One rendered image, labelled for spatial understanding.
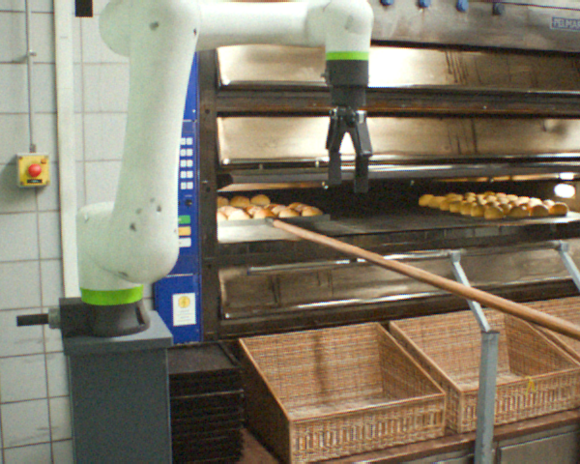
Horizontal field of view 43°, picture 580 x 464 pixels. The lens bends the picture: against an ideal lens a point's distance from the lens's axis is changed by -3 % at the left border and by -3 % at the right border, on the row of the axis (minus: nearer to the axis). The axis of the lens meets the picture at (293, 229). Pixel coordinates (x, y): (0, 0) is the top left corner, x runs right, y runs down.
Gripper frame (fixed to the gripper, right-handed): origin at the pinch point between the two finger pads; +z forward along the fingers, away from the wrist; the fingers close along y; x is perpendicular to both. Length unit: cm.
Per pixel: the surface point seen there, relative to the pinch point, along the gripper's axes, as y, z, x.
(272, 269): -60, 33, 3
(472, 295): -0.1, 28.7, 33.0
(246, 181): -83, 9, 3
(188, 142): -95, -3, -13
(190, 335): -92, 62, -16
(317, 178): -84, 10, 27
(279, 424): -55, 81, 3
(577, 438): -45, 102, 111
